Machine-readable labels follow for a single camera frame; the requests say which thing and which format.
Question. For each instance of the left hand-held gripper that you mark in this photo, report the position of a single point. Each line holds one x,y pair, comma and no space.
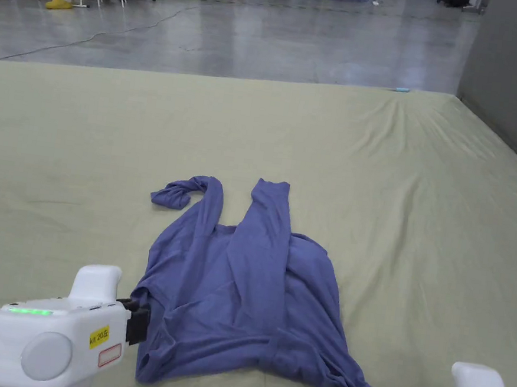
53,338

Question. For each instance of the blue long-sleeved shirt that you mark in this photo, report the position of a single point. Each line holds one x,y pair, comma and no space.
245,296

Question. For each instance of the bed with pale green sheet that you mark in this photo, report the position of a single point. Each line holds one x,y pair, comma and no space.
384,181

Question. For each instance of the small pale blue object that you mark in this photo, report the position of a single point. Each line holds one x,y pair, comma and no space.
401,90

